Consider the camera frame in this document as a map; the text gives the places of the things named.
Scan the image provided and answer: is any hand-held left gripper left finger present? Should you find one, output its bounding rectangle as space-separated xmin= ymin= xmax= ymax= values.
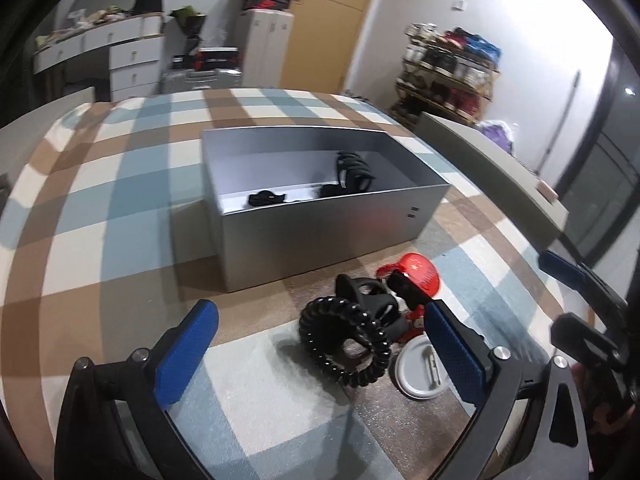
xmin=54 ymin=299 xmax=221 ymax=480

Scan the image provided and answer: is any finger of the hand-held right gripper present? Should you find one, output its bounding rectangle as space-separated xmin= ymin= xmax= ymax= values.
xmin=539 ymin=251 xmax=629 ymax=322
xmin=551 ymin=312 xmax=629 ymax=367

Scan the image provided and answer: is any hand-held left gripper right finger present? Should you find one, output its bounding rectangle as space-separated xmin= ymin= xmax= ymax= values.
xmin=424 ymin=301 xmax=591 ymax=480

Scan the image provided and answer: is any white round lid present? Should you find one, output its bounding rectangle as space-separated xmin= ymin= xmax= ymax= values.
xmin=389 ymin=335 xmax=447 ymax=401

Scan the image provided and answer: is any black hair clip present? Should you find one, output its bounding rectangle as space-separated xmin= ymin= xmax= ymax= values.
xmin=387 ymin=270 xmax=426 ymax=311

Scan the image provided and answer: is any red round disc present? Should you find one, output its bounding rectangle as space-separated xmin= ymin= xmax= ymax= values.
xmin=395 ymin=252 xmax=442 ymax=298

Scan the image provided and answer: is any black hair claw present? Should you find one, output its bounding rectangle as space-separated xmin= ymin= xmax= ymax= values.
xmin=335 ymin=274 xmax=401 ymax=333

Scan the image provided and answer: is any black spiral hair tie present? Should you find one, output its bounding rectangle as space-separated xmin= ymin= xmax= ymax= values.
xmin=299 ymin=296 xmax=394 ymax=389

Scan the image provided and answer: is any grey storage box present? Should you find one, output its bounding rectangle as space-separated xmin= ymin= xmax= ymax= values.
xmin=201 ymin=126 xmax=452 ymax=293

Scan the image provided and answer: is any person's right hand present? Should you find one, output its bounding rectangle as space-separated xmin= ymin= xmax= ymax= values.
xmin=594 ymin=404 xmax=634 ymax=437

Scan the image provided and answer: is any black framed glass door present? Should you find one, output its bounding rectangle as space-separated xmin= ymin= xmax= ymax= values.
xmin=555 ymin=50 xmax=640 ymax=281

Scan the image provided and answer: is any grey cabinet with pink block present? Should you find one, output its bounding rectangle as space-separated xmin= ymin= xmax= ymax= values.
xmin=414 ymin=111 xmax=570 ymax=241

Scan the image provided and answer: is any purple bag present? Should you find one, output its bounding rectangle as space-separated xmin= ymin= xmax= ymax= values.
xmin=477 ymin=119 xmax=516 ymax=153

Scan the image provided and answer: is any wooden shoe rack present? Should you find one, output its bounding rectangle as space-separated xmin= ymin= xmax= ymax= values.
xmin=390 ymin=22 xmax=502 ymax=128

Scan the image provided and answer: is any black ribbed scrunchie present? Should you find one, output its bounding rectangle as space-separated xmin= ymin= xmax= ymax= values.
xmin=334 ymin=151 xmax=377 ymax=193

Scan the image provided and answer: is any collection of sneakers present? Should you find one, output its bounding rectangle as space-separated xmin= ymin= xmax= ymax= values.
xmin=392 ymin=22 xmax=501 ymax=123

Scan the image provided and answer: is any silver suitcase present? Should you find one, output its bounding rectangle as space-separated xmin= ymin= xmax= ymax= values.
xmin=160 ymin=67 xmax=244 ymax=95

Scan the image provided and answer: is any black box red stripe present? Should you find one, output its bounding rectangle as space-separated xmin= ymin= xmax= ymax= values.
xmin=195 ymin=46 xmax=240 ymax=72

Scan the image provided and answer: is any white dressing desk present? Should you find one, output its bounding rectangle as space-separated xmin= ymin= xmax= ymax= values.
xmin=32 ymin=14 xmax=166 ymax=103

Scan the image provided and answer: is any white suitcase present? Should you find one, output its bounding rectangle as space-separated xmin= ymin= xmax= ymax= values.
xmin=239 ymin=9 xmax=295 ymax=90

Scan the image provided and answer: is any black wrapped bouquet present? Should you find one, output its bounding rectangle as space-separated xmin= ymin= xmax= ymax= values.
xmin=170 ymin=6 xmax=207 ymax=56

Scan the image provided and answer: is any wooden door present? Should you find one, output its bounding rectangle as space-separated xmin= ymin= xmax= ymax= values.
xmin=280 ymin=0 xmax=388 ymax=93

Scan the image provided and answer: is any pile of desk clutter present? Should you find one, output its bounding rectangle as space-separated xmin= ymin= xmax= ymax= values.
xmin=35 ymin=5 xmax=133 ymax=45

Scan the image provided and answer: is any grey mop handle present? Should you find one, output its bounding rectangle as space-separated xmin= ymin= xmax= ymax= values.
xmin=542 ymin=71 xmax=581 ymax=173

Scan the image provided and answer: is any black beaded hair tie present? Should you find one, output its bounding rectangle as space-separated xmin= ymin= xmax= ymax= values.
xmin=247 ymin=190 xmax=289 ymax=209

